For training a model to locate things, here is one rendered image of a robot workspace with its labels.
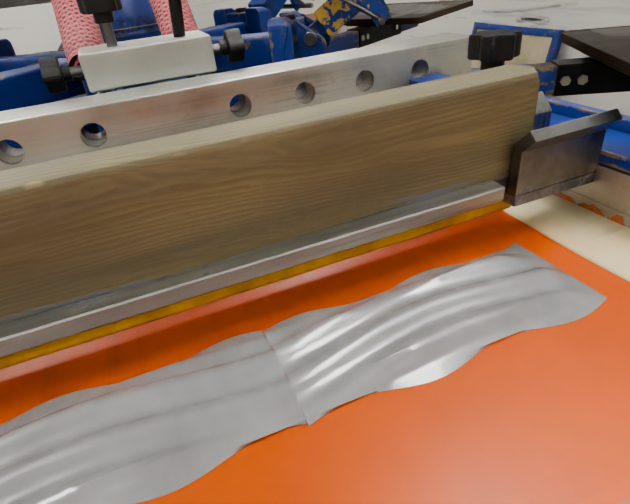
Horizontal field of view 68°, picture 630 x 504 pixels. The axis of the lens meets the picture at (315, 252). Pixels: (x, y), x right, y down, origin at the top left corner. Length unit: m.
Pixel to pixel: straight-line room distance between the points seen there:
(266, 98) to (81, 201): 0.28
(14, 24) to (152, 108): 3.96
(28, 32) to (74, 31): 3.70
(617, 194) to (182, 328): 0.30
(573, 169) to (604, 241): 0.05
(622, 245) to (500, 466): 0.19
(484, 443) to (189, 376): 0.14
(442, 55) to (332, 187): 0.34
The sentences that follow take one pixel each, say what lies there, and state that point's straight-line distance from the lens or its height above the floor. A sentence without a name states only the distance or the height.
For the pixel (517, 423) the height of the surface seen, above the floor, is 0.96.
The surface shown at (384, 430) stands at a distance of 0.22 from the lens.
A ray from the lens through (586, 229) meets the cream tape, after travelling 0.37.
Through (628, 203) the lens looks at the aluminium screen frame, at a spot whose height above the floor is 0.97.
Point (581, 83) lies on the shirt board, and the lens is 1.02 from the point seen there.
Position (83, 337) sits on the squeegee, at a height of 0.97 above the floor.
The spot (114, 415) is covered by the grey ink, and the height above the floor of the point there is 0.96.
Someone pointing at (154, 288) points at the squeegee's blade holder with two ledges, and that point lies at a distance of 0.25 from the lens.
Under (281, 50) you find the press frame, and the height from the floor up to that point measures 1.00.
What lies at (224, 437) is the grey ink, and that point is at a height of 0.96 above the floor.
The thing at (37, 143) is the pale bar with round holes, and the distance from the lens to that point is 0.48.
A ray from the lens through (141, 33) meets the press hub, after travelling 1.00.
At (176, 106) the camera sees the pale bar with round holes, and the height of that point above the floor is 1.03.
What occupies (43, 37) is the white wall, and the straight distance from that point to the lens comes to 4.40.
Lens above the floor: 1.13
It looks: 32 degrees down
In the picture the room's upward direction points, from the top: 7 degrees counter-clockwise
